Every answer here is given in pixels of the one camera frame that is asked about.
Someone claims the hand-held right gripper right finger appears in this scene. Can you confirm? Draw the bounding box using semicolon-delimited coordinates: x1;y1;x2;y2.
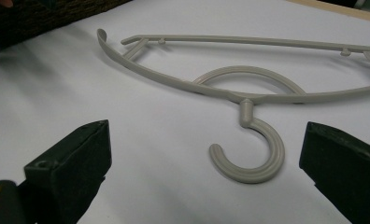
298;121;370;224

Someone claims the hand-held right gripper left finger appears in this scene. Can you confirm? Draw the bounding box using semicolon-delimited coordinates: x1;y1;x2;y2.
23;119;113;224

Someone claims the beige plastic clothes hanger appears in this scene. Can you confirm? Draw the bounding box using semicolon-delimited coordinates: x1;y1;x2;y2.
96;28;370;185

